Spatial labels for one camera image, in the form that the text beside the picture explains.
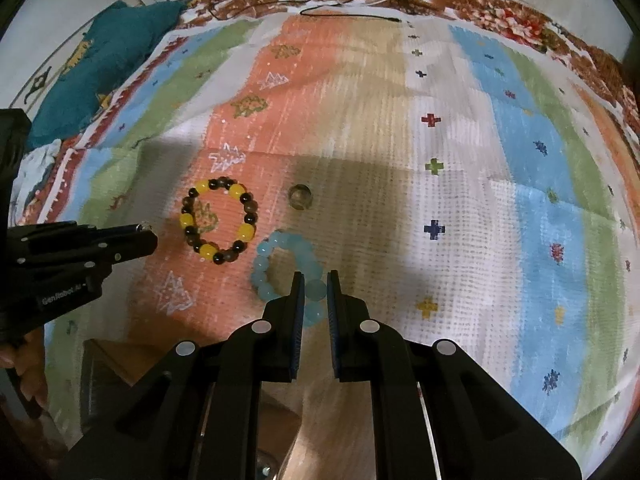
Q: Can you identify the teal pillow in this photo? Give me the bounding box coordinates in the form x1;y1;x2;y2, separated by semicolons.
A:
27;0;189;149

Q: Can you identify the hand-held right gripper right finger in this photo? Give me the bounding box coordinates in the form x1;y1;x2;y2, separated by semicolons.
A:
326;269;584;480

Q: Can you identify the small finger ring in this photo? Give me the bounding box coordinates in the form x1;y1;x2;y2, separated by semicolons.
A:
288;184;312;210

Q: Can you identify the person's left hand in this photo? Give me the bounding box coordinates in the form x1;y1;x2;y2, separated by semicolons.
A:
0;327;48;407

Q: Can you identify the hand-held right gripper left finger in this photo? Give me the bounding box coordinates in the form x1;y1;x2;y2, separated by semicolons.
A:
60;271;307;480

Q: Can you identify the light blue bead bracelet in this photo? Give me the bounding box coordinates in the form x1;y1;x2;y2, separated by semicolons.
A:
251;230;334;329

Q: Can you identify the yellow and brown bead bracelet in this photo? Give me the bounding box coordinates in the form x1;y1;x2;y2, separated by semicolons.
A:
179;176;259;266

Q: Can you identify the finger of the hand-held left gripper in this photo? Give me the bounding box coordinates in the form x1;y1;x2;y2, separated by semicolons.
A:
15;232;159;269
7;224;152;236

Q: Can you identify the white printed cloth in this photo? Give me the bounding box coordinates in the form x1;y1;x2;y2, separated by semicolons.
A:
12;140;64;211

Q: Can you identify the thin black cable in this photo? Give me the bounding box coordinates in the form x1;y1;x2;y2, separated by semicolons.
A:
300;6;404;24

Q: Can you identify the silver metal tin box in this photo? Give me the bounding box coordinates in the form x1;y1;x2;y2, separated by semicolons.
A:
80;337;307;480

